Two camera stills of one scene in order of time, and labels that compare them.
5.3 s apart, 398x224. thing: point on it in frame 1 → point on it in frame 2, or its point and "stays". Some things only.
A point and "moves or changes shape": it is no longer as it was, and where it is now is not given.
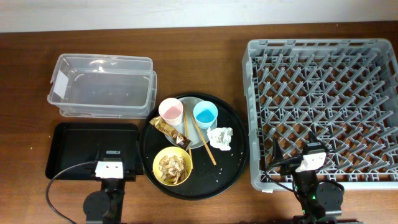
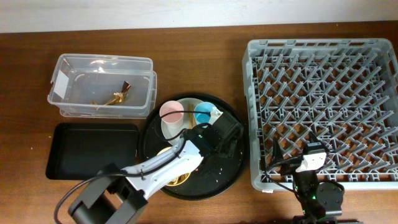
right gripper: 291,165 stays
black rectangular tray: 73,143 stays
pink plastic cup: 171,110 stays
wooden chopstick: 187,132 moves or changes shape
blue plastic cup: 205,113 stays
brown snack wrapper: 181,139 → 118,97
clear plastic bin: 103,86 stays
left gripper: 130,176 → 229,150
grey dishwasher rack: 344,91 stays
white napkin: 111,167 → 214,115
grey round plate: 199,137 stays
